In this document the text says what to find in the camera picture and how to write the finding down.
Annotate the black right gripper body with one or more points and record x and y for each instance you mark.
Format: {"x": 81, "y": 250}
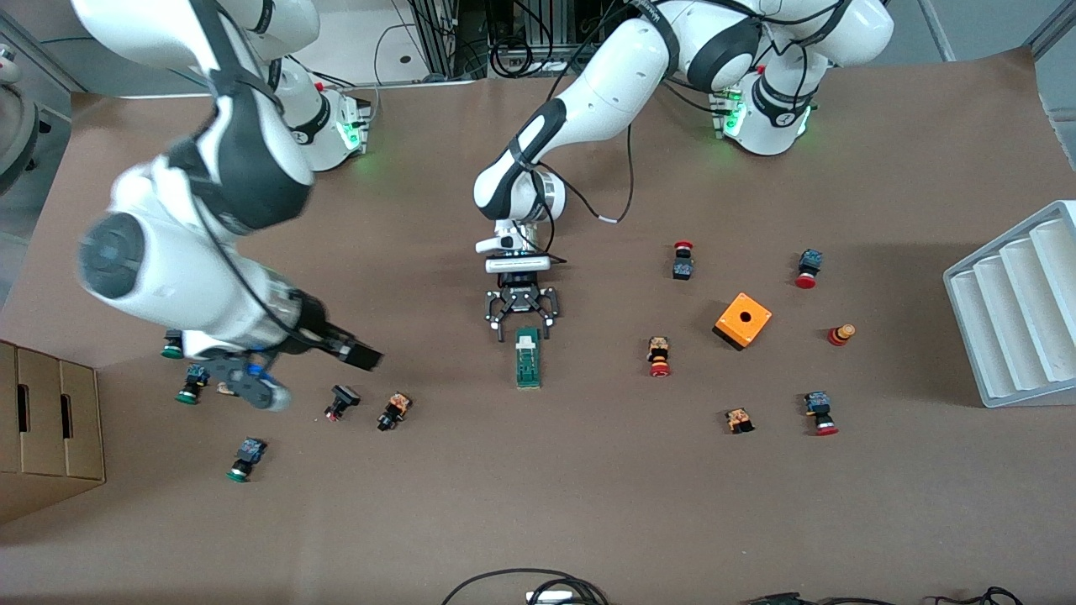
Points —
{"x": 317, "y": 327}

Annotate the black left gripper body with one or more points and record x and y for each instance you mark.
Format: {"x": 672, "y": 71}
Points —
{"x": 520, "y": 300}

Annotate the green circuit board module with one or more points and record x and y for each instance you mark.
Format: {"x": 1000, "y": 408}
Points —
{"x": 528, "y": 370}

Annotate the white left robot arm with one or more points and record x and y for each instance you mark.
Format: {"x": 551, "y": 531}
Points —
{"x": 605, "y": 76}

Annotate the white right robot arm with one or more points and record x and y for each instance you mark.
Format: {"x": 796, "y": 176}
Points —
{"x": 210, "y": 168}

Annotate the red emergency button orange block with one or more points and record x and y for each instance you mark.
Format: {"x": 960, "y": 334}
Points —
{"x": 659, "y": 353}

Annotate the green mushroom button blue block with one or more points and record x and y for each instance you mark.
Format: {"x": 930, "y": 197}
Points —
{"x": 192, "y": 386}
{"x": 171, "y": 349}
{"x": 250, "y": 452}

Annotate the red push button black block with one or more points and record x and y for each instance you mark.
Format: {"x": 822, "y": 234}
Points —
{"x": 683, "y": 269}

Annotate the small orange contact block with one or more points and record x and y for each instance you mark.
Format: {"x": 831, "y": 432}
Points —
{"x": 739, "y": 419}

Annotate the red mushroom button blue block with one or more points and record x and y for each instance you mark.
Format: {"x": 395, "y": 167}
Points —
{"x": 810, "y": 260}
{"x": 817, "y": 405}

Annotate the brown cardboard box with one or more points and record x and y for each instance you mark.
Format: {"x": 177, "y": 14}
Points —
{"x": 50, "y": 420}

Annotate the red yellow emergency stop head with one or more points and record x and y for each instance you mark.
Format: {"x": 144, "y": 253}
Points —
{"x": 839, "y": 336}

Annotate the white grey round device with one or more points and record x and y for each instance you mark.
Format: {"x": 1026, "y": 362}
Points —
{"x": 13, "y": 126}

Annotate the white ridged plastic tray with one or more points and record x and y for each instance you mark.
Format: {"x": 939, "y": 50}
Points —
{"x": 1009, "y": 311}

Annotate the black flat-head switch red terminals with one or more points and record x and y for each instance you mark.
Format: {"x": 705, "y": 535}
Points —
{"x": 345, "y": 395}

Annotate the orange button enclosure box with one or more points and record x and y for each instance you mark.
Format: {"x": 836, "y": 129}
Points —
{"x": 744, "y": 319}

